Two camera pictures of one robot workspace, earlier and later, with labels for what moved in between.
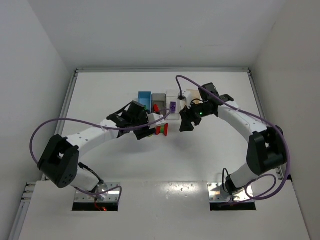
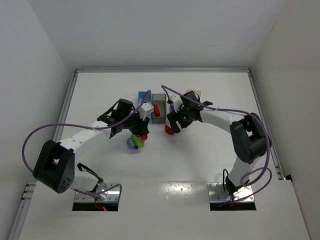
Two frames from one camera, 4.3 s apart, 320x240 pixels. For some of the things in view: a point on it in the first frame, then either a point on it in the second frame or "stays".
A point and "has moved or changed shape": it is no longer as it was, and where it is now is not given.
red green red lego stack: (162, 129) has moved or changed shape
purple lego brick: (173, 106) stays
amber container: (195, 94) stays
